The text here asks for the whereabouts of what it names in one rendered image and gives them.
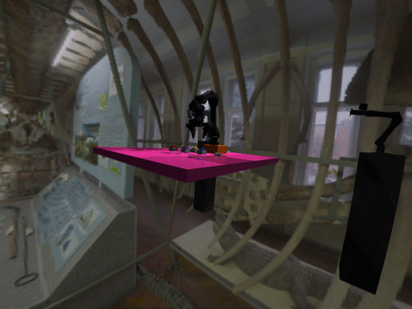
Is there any blue button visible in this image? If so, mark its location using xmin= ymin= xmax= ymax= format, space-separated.
xmin=197 ymin=148 xmax=207 ymax=155

